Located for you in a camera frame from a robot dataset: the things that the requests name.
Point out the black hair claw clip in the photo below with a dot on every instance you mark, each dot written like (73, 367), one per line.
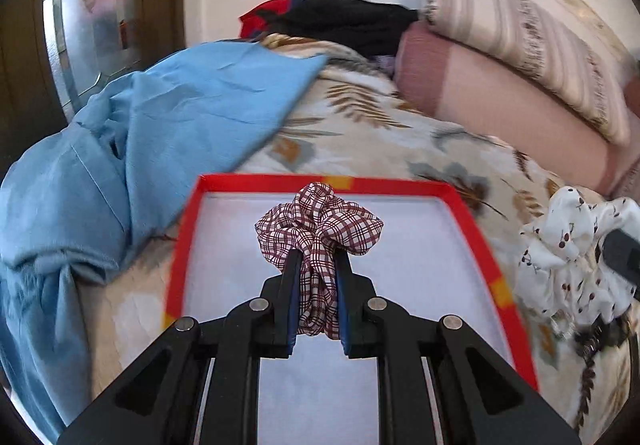
(586, 385)

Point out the white cherry print scrunchie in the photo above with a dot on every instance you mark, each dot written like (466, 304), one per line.
(561, 269)

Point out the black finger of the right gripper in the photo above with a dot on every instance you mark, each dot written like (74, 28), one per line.
(621, 253)

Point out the light blue cloth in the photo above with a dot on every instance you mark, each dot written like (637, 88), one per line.
(82, 202)

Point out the frosted glass door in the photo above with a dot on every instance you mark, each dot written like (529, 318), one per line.
(89, 43)

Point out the striped floral pillow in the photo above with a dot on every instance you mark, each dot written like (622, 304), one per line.
(526, 37)

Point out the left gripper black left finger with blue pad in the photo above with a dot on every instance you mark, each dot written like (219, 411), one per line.
(198, 382)

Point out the red rimmed white tray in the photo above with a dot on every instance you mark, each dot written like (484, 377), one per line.
(431, 260)

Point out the black and red clothes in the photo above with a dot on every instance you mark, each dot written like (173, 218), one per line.
(369, 28)

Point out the pink bolster pillow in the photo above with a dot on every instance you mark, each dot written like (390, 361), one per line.
(450, 82)

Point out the red white plaid scrunchie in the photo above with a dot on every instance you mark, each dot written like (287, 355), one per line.
(316, 223)

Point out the leaf pattern plush blanket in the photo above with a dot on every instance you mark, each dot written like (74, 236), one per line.
(354, 122)

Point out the grey black sheer scrunchie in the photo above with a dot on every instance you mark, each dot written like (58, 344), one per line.
(600, 335)

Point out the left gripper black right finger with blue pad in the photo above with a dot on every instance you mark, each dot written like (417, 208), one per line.
(439, 382)

